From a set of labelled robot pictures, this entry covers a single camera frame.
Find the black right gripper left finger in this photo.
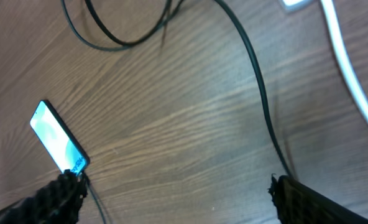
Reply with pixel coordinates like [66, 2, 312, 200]
[0, 170, 88, 224]

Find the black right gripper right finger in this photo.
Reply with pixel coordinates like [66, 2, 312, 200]
[269, 175, 368, 224]

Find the black smartphone with blue screen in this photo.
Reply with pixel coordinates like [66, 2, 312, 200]
[30, 100, 90, 176]

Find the black USB charging cable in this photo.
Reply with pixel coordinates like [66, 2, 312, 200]
[60, 0, 297, 224]

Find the white power strip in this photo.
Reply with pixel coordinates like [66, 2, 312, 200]
[278, 0, 313, 12]

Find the white power strip cord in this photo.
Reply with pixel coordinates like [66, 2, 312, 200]
[320, 0, 368, 147]

